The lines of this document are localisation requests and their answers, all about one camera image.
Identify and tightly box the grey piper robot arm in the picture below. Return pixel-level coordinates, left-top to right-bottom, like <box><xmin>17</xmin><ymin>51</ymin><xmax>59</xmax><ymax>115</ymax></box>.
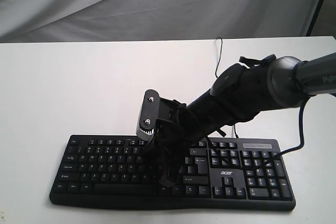
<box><xmin>144</xmin><ymin>54</ymin><xmax>335</xmax><ymax>187</ymax></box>

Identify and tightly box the black tripod stand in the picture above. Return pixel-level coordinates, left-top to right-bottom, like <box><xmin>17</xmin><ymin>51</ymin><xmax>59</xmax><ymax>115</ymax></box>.
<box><xmin>305</xmin><ymin>0</ymin><xmax>324</xmax><ymax>37</ymax></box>

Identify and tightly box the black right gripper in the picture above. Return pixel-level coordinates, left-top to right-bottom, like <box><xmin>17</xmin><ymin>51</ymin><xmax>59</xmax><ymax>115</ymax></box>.
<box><xmin>149</xmin><ymin>99</ymin><xmax>207</xmax><ymax>186</ymax></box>

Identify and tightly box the black acer keyboard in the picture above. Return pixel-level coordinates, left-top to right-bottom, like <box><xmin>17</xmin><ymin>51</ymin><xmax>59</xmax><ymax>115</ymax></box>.
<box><xmin>49</xmin><ymin>135</ymin><xmax>296</xmax><ymax>211</ymax></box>

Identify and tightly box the thin black keyboard cable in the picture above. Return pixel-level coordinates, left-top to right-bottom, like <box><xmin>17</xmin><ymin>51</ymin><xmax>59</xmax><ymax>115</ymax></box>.
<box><xmin>213</xmin><ymin>37</ymin><xmax>240</xmax><ymax>138</ymax></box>

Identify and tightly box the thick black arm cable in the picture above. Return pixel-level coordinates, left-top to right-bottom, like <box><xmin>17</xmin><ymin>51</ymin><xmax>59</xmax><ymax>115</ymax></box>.
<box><xmin>207</xmin><ymin>98</ymin><xmax>310</xmax><ymax>172</ymax></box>

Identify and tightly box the grey backdrop cloth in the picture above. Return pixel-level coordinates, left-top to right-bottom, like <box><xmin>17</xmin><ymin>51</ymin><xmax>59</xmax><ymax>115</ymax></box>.
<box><xmin>1</xmin><ymin>0</ymin><xmax>318</xmax><ymax>42</ymax></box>

